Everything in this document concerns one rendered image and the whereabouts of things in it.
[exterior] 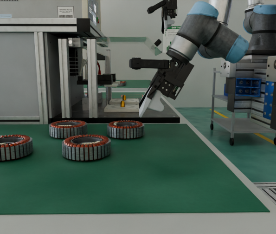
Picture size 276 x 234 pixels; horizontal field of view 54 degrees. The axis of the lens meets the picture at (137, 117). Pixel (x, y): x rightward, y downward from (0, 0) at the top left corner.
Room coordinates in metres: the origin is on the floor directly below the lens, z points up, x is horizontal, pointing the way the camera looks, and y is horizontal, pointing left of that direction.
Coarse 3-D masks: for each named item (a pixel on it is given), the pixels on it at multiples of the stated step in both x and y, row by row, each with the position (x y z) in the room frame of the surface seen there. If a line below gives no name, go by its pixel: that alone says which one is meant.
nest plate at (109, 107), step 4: (108, 104) 1.24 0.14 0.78; (112, 104) 1.24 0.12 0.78; (116, 104) 1.24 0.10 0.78; (120, 104) 1.24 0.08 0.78; (128, 104) 1.24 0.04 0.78; (132, 104) 1.24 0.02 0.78; (136, 104) 1.24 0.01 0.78; (104, 108) 1.13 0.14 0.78; (108, 108) 1.13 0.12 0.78; (112, 108) 1.13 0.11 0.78; (116, 108) 1.13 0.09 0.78; (120, 108) 1.13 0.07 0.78; (124, 108) 1.13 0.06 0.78; (128, 108) 1.13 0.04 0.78; (132, 108) 1.13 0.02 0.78; (136, 108) 1.13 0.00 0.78
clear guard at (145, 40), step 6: (84, 42) 1.23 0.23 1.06; (96, 42) 1.23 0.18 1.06; (102, 42) 1.23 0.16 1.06; (108, 42) 1.23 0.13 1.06; (114, 42) 1.23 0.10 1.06; (120, 42) 1.23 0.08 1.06; (126, 42) 1.23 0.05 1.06; (132, 42) 1.23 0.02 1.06; (138, 42) 1.23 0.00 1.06; (144, 42) 1.23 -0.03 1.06; (150, 42) 1.06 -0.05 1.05; (150, 48) 1.23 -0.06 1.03; (156, 48) 1.06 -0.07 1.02; (156, 54) 1.22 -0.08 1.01
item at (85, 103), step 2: (82, 98) 1.14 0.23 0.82; (84, 98) 1.14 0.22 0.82; (86, 98) 1.14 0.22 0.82; (88, 98) 1.14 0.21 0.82; (82, 100) 1.14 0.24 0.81; (84, 100) 1.14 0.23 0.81; (86, 100) 1.14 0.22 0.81; (88, 100) 1.14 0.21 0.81; (82, 102) 1.14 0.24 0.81; (84, 102) 1.14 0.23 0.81; (86, 102) 1.14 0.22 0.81; (88, 102) 1.14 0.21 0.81; (84, 104) 1.14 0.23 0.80; (86, 104) 1.14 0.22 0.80; (88, 104) 1.14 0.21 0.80; (84, 106) 1.14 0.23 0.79; (86, 106) 1.14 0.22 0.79; (88, 106) 1.14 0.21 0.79; (84, 108) 1.14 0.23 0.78; (86, 108) 1.14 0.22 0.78; (88, 108) 1.14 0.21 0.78
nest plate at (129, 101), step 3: (111, 99) 1.45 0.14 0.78; (114, 99) 1.45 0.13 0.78; (117, 99) 1.45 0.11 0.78; (120, 99) 1.45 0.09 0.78; (126, 99) 1.45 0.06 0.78; (129, 99) 1.45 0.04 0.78; (132, 99) 1.45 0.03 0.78; (135, 99) 1.45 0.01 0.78; (111, 102) 1.34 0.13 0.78; (114, 102) 1.34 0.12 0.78; (117, 102) 1.35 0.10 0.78; (120, 102) 1.35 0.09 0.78; (126, 102) 1.35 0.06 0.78; (129, 102) 1.35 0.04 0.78; (132, 102) 1.35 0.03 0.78; (135, 102) 1.35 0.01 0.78; (138, 102) 1.35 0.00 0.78
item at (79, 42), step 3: (78, 36) 1.05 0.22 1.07; (75, 39) 1.04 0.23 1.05; (78, 39) 1.04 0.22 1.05; (81, 39) 1.06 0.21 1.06; (75, 42) 1.04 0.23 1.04; (78, 42) 1.04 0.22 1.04; (81, 42) 1.06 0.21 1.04; (75, 45) 1.04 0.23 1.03; (78, 45) 1.04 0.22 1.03; (81, 45) 1.06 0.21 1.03
